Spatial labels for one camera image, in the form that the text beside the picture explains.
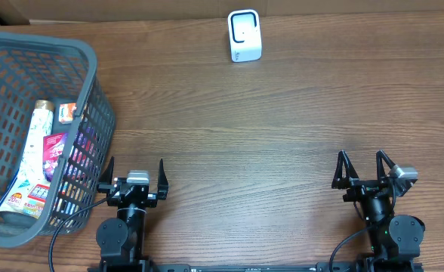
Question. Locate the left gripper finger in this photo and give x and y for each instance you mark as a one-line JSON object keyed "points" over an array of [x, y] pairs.
{"points": [[107, 176], [162, 184]]}

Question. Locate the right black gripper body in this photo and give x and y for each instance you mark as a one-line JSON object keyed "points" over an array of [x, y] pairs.
{"points": [[361, 190]]}

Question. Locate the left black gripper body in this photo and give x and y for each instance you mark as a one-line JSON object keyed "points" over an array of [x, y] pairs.
{"points": [[152, 200]]}

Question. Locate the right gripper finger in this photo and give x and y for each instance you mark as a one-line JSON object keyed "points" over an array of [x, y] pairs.
{"points": [[345, 174], [381, 158]]}

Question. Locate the red purple pad pack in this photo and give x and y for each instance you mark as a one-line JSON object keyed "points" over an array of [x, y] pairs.
{"points": [[53, 146]]}

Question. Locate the white tube gold cap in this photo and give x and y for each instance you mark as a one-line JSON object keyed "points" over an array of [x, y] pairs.
{"points": [[40, 126]]}

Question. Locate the orange Kleenex tissue pack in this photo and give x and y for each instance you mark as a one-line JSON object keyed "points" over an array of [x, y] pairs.
{"points": [[66, 113]]}

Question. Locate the yellow snack bag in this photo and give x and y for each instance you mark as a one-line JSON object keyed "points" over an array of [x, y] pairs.
{"points": [[25, 197]]}

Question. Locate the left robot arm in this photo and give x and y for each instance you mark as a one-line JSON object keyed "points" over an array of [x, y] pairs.
{"points": [[121, 238]]}

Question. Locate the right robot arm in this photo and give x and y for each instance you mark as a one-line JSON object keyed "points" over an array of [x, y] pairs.
{"points": [[395, 239]]}

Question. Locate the white barcode scanner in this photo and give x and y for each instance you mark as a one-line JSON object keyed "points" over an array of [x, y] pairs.
{"points": [[245, 37]]}

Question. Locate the grey plastic basket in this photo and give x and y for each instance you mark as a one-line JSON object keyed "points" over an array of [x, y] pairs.
{"points": [[61, 71]]}

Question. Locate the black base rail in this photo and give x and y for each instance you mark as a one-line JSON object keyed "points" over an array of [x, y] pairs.
{"points": [[318, 267]]}

